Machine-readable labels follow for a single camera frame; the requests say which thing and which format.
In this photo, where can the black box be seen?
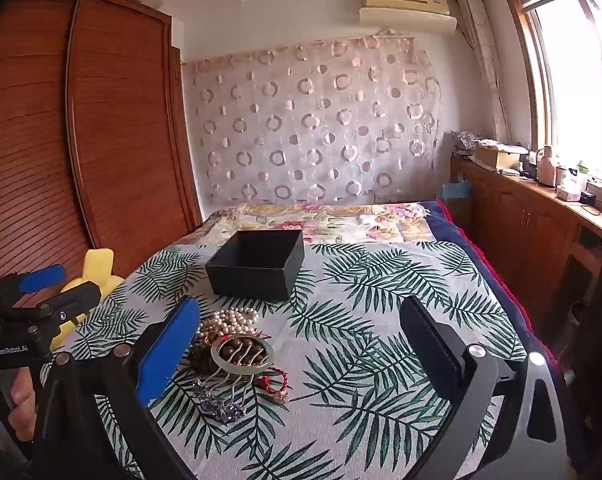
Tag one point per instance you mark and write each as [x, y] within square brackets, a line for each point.
[251, 280]

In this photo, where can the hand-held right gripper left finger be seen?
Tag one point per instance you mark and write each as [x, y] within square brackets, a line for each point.
[168, 350]

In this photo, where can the yellow plush toy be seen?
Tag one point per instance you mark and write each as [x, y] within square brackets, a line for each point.
[98, 270]

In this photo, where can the blue blanket with red edge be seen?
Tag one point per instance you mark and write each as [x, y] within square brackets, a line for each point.
[461, 240]

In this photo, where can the pink jug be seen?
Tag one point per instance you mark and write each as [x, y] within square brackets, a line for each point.
[546, 166]

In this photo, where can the blue plastic bag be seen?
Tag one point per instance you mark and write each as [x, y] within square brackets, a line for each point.
[456, 192]

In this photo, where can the wall air conditioner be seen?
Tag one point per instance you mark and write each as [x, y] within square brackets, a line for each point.
[406, 2]

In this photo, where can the wooden wardrobe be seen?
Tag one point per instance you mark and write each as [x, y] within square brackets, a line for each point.
[106, 135]

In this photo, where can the small black device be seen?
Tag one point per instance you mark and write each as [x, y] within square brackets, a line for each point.
[588, 198]

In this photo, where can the low wooden cabinet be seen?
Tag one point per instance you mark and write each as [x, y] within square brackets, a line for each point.
[521, 220]

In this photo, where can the cardboard box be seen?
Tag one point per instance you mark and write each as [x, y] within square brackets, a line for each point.
[496, 156]

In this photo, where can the white tissue box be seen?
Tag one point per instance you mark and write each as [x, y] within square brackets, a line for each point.
[568, 193]

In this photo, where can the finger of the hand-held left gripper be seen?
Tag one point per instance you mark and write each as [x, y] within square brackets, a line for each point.
[41, 277]
[76, 300]

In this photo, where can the patterned window curtain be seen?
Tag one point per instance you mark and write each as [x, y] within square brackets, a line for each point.
[481, 50]

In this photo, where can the person's left hand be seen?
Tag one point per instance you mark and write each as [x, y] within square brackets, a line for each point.
[23, 405]

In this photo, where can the circle-pattern wall cloth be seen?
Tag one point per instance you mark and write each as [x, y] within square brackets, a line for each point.
[306, 135]

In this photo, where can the patterned cloth bundle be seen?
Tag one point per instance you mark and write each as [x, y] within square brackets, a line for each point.
[463, 138]

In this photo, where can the pale jade bangle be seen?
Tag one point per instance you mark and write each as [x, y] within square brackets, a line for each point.
[215, 353]

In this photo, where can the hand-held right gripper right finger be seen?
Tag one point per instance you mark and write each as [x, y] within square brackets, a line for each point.
[426, 350]

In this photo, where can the silver crystal hair comb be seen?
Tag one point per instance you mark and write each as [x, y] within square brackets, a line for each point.
[221, 407]

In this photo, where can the leaf-print bedspread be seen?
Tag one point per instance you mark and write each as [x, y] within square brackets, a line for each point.
[371, 310]

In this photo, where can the window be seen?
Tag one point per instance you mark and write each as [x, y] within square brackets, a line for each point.
[571, 85]

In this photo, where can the floral pillow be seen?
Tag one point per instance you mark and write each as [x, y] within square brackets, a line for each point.
[331, 225]

